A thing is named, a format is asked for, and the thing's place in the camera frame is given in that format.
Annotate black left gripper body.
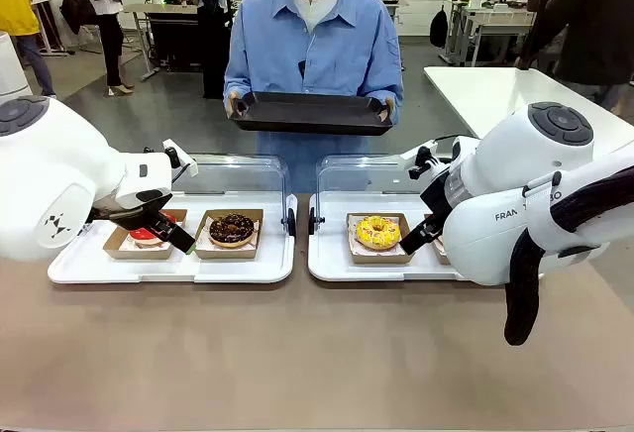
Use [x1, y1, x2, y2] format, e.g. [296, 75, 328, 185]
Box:
[87, 193, 172, 231]

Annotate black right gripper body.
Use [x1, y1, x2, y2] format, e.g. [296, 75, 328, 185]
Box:
[419, 168, 465, 228]

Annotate white printed paper liner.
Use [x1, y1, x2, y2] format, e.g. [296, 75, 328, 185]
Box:
[348, 215, 407, 258]
[196, 218, 262, 251]

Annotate red glazed donut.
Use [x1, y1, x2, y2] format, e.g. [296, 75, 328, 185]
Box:
[126, 211, 177, 250]

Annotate chocolate sprinkle donut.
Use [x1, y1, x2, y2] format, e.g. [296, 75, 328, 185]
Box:
[208, 213, 258, 249]

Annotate black serving tray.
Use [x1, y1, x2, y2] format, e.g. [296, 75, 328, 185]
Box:
[232, 90, 397, 137]

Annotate person left forearm blue sleeve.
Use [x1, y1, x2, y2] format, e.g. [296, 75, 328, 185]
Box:
[369, 59, 405, 102]

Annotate person right forearm blue sleeve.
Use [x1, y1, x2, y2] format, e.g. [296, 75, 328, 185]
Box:
[223, 59, 260, 100]

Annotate sprinkled chocolate donut in box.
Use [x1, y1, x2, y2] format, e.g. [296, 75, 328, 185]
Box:
[423, 212, 453, 266]

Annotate yellow sprinkle donut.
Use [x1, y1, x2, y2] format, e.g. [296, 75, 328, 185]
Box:
[355, 215, 401, 251]

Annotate yellow donut in box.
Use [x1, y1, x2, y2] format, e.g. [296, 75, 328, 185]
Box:
[345, 212, 416, 266]

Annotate person in dark clothes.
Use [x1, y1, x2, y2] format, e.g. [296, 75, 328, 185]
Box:
[190, 0, 235, 101]

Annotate person in blue shirt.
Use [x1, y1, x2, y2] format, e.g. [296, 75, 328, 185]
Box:
[222, 0, 405, 195]

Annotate person in black vest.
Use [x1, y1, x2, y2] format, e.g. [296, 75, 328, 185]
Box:
[73, 0, 136, 97]

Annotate person in dark jacket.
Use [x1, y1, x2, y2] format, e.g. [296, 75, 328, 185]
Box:
[514, 0, 634, 116]

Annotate person in yellow jacket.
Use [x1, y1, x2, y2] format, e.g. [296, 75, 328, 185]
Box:
[0, 0, 56, 99]

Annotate person right hand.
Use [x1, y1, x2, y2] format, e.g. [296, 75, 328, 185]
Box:
[225, 92, 249, 120]

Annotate white display tray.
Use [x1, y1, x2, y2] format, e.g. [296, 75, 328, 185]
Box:
[48, 191, 297, 284]
[306, 191, 470, 283]

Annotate clear hinged display lid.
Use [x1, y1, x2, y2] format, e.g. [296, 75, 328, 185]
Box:
[170, 153, 297, 238]
[309, 153, 450, 236]

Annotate white side table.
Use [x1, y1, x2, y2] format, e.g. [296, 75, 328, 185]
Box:
[423, 65, 634, 141]

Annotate black hanging backpack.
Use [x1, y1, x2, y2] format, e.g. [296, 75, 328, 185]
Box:
[429, 5, 450, 50]

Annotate white background desk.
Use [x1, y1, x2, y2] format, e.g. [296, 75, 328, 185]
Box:
[440, 0, 539, 67]

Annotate grey background desk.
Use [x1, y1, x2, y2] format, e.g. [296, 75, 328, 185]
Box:
[123, 1, 200, 81]

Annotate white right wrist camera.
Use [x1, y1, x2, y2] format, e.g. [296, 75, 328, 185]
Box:
[399, 139, 441, 180]

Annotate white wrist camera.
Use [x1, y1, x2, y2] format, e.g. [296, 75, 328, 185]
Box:
[161, 138, 199, 178]
[399, 139, 441, 180]

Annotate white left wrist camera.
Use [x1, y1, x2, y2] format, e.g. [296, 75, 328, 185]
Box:
[161, 138, 199, 178]

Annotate black sleeved arm cable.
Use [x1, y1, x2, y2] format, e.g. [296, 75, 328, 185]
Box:
[503, 163, 634, 347]

